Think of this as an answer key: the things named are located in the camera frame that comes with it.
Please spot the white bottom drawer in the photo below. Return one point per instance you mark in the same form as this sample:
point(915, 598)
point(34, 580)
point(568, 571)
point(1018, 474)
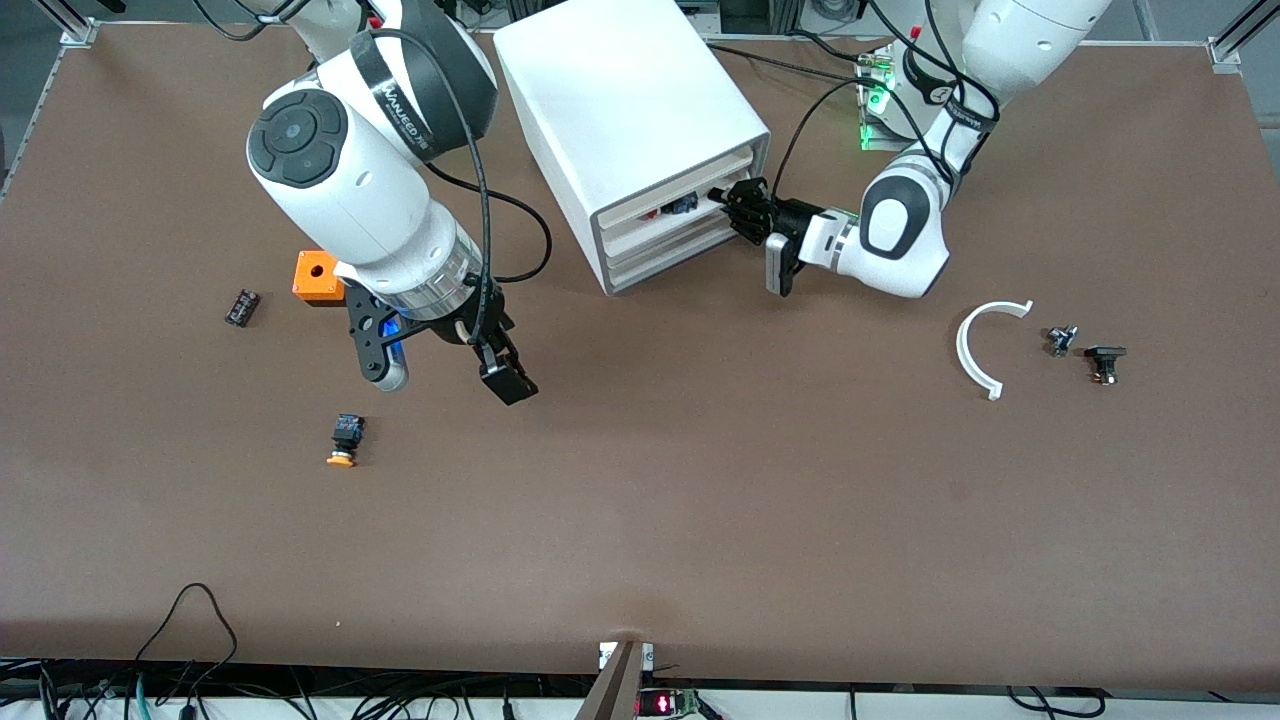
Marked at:
point(670, 268)

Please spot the black switch component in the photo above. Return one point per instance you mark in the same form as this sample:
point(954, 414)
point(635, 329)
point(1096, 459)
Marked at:
point(1104, 354)

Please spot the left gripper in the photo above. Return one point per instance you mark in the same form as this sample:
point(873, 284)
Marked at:
point(790, 217)

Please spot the yellow push button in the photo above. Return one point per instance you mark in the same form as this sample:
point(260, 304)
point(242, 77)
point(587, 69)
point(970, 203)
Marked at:
point(345, 440)

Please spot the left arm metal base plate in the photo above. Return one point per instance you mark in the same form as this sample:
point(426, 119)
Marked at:
point(875, 140)

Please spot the small black terminal block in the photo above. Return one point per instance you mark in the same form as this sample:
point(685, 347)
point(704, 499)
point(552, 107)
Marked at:
point(243, 307)

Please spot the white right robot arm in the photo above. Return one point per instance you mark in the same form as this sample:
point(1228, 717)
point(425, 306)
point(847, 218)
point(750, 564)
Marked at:
point(340, 190)

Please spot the orange box with hole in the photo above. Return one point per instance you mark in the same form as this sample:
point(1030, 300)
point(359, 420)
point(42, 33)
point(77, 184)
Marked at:
point(315, 275)

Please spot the small metal valve fitting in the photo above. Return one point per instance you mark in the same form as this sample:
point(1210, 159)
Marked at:
point(1061, 340)

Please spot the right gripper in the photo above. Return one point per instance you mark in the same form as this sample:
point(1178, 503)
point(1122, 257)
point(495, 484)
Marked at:
point(478, 338)

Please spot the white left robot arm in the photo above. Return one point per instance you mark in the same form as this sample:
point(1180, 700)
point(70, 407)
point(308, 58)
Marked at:
point(900, 250)

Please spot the white middle drawer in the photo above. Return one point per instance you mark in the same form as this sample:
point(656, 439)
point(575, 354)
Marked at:
point(670, 245)

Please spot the grey metal beam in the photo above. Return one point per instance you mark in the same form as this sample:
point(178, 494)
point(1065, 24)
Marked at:
point(615, 690)

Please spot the device with red display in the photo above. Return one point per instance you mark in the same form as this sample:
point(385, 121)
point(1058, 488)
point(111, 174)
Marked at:
point(665, 704)

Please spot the white drawer cabinet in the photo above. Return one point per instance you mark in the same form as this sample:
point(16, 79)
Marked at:
point(620, 90)

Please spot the white top drawer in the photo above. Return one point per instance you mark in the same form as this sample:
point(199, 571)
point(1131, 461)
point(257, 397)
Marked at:
point(640, 222)

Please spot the white drawer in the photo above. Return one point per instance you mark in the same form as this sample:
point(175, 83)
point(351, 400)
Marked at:
point(670, 268)
point(640, 222)
point(670, 245)

